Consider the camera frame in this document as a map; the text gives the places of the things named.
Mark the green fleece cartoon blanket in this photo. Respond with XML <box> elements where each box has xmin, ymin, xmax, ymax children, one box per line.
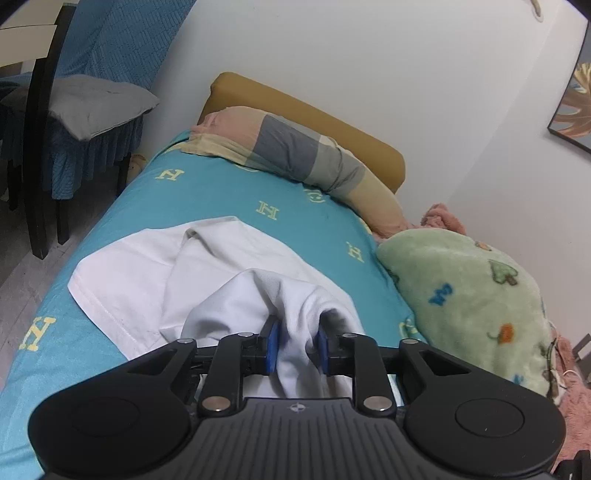
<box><xmin>377</xmin><ymin>229</ymin><xmax>560</xmax><ymax>401</ymax></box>

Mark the framed leaf wall picture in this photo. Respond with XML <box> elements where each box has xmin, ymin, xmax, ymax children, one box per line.
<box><xmin>548</xmin><ymin>35</ymin><xmax>591</xmax><ymax>153</ymax></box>

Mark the pink fluffy blanket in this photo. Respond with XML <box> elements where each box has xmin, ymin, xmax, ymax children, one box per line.
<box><xmin>372</xmin><ymin>204</ymin><xmax>590</xmax><ymax>460</ymax></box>

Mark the chair with blue cover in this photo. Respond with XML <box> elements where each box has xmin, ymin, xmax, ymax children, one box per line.
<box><xmin>0</xmin><ymin>0</ymin><xmax>198</xmax><ymax>202</ymax></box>

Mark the pastel checked pillow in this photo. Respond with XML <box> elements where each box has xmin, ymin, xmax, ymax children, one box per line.
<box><xmin>181</xmin><ymin>106</ymin><xmax>411</xmax><ymax>239</ymax></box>

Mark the mustard yellow headboard cushion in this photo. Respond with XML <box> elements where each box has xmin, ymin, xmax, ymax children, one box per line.
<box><xmin>199</xmin><ymin>72</ymin><xmax>406</xmax><ymax>192</ymax></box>

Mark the grey seat cushion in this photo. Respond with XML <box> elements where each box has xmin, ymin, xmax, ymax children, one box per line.
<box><xmin>49</xmin><ymin>75</ymin><xmax>159</xmax><ymax>141</ymax></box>

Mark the teal patterned bed sheet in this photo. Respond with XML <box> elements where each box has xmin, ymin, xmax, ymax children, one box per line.
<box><xmin>1</xmin><ymin>147</ymin><xmax>418</xmax><ymax>479</ymax></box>

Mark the white t-shirt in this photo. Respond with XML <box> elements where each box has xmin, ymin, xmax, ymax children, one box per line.
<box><xmin>68</xmin><ymin>217</ymin><xmax>363</xmax><ymax>398</ymax></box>

